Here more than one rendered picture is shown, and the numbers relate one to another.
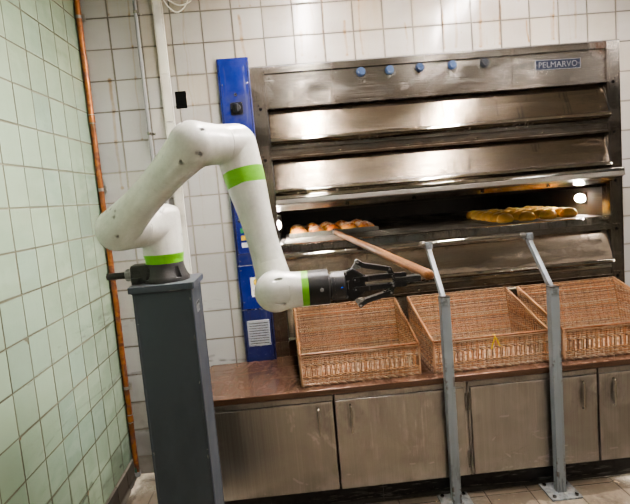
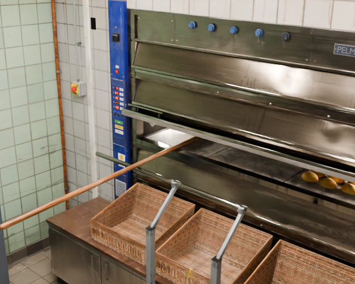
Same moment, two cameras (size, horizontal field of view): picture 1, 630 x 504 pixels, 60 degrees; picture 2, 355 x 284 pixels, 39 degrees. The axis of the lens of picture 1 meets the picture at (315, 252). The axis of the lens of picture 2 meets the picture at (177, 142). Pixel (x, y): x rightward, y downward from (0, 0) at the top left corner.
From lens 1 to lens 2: 2.64 m
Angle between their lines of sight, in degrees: 44
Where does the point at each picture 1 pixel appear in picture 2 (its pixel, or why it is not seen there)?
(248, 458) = (66, 261)
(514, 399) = not seen: outside the picture
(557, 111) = (344, 101)
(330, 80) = (173, 27)
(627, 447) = not seen: outside the picture
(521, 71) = (320, 51)
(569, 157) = (349, 148)
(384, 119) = (203, 67)
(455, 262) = (240, 198)
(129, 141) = (70, 44)
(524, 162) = (305, 138)
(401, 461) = not seen: outside the picture
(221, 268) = (107, 140)
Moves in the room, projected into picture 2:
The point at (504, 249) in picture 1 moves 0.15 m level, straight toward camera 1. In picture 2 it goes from (281, 205) to (261, 210)
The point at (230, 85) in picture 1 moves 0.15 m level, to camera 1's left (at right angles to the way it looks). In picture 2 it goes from (114, 20) to (100, 18)
